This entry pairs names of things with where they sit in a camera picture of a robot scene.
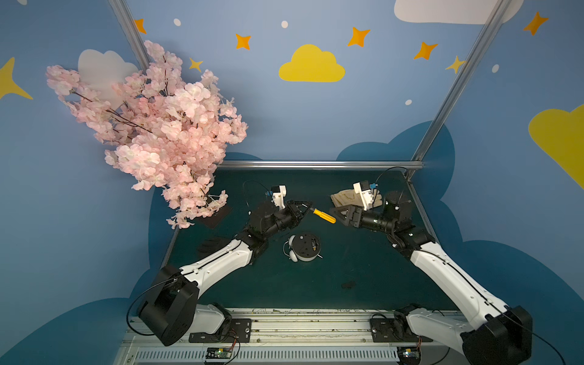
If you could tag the aluminium corner post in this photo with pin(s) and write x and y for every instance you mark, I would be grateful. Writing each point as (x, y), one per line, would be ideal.
(480, 47)
(124, 17)

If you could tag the aluminium corner post left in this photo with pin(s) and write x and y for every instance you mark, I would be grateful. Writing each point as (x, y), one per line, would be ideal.
(124, 17)

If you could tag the pink cherry blossom tree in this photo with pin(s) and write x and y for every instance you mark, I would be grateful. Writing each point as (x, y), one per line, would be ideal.
(166, 133)

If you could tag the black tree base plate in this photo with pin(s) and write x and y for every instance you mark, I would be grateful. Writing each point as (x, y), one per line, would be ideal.
(213, 221)

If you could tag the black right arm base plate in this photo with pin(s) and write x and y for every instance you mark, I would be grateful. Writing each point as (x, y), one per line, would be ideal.
(384, 329)

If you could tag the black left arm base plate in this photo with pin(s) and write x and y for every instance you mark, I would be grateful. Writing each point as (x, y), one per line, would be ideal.
(229, 330)

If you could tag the white round alarm clock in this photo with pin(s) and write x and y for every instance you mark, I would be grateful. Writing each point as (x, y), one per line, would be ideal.
(303, 248)

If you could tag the aluminium front mounting rail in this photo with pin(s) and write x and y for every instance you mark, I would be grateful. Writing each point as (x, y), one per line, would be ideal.
(281, 336)

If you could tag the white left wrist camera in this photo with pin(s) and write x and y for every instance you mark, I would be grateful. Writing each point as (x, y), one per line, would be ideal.
(278, 196)

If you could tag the right controller circuit board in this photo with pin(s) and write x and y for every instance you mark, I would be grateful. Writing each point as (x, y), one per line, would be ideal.
(409, 356)

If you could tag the aluminium corner post right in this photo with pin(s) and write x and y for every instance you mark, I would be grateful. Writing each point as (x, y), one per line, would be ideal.
(480, 47)

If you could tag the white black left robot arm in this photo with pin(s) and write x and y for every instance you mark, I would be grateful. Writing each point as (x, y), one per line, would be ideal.
(168, 307)

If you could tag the yellow handled screwdriver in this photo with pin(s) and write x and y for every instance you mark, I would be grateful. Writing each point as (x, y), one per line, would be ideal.
(324, 216)

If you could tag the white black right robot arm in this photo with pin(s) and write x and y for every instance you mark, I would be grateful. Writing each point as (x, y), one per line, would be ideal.
(491, 333)

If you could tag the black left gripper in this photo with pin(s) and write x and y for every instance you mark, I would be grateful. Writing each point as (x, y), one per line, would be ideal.
(292, 212)

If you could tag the grey blue sock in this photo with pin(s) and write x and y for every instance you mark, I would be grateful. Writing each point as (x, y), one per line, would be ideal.
(211, 246)

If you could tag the controller circuit board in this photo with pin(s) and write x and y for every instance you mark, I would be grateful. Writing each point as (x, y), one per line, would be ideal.
(217, 355)
(409, 356)

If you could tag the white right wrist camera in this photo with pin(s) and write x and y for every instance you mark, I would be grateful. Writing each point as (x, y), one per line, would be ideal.
(365, 194)

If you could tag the left controller circuit board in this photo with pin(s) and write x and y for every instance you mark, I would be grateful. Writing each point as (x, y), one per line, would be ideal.
(217, 355)

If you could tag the aluminium back rail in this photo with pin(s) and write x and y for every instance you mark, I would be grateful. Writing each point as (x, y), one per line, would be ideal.
(320, 165)

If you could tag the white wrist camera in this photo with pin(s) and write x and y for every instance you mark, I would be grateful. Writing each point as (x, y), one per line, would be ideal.
(278, 196)
(365, 194)

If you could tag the cream work glove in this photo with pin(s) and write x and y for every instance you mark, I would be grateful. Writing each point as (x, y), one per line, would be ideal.
(346, 197)

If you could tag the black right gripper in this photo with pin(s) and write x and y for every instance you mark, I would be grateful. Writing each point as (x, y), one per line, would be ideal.
(353, 217)

